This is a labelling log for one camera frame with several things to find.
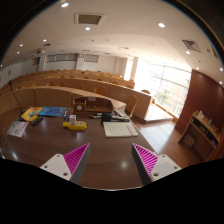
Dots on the yellow power strip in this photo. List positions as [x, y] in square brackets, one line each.
[80, 125]

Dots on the long curved wooden desk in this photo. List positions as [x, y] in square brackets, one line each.
[60, 92]

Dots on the black small box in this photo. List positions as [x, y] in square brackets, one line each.
[106, 117]

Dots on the wooden chair middle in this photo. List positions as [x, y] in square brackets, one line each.
[101, 90]

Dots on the wooden desk organizer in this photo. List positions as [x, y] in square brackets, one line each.
[92, 104]

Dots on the yellow book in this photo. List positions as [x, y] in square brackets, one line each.
[31, 114]

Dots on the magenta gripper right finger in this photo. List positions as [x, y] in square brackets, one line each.
[152, 167]

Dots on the wooden shelf cabinet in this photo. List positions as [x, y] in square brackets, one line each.
[201, 135]

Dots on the white open notebook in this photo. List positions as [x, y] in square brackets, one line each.
[119, 129]

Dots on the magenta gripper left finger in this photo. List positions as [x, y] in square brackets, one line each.
[69, 166]

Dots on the black gooseneck microphone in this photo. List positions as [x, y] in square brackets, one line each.
[21, 110]

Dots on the white charger plug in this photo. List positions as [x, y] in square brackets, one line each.
[72, 119]

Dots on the blue booklet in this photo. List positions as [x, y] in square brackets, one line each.
[52, 111]

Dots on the black remote control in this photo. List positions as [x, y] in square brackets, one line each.
[38, 119]

